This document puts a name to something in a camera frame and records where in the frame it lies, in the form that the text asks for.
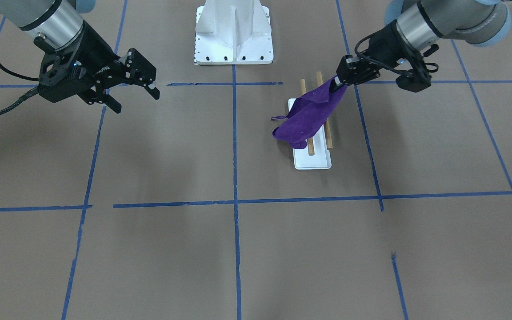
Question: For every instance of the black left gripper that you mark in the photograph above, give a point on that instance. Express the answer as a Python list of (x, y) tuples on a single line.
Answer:
[(382, 47)]

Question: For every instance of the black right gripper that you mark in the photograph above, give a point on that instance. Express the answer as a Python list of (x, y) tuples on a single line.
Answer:
[(97, 54)]

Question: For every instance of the purple towel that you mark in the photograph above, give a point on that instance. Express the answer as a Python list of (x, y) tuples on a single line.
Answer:
[(308, 113)]

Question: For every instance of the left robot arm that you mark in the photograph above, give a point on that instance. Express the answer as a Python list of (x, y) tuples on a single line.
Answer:
[(412, 29)]

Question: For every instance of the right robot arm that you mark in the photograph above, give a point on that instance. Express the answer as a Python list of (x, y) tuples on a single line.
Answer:
[(59, 21)]

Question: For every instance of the white towel rack base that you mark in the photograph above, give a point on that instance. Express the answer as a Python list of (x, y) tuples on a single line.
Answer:
[(317, 154)]

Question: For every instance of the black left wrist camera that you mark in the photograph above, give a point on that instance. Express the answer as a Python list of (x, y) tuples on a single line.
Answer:
[(419, 77)]

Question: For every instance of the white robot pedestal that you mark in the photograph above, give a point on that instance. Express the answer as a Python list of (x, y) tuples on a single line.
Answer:
[(233, 32)]

